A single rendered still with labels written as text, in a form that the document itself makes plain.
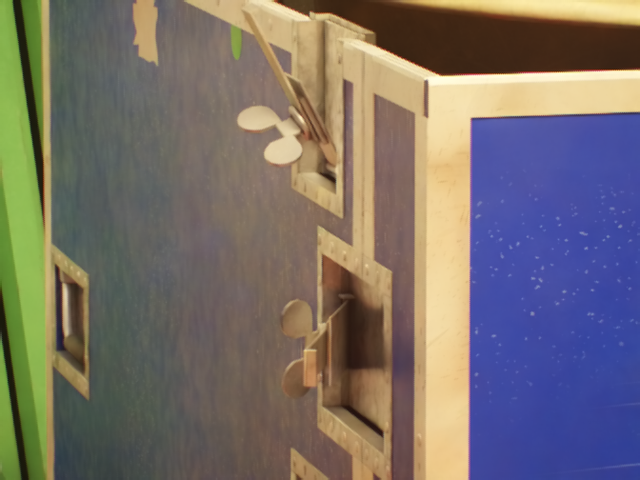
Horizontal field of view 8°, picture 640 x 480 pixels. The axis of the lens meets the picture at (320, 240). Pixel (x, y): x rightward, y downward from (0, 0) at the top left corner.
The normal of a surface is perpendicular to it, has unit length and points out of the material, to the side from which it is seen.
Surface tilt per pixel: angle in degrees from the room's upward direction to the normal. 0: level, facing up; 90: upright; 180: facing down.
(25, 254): 76
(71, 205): 90
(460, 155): 90
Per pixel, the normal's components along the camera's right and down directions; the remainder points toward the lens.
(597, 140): 0.25, 0.16
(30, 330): 0.58, -0.11
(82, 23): -0.97, 0.04
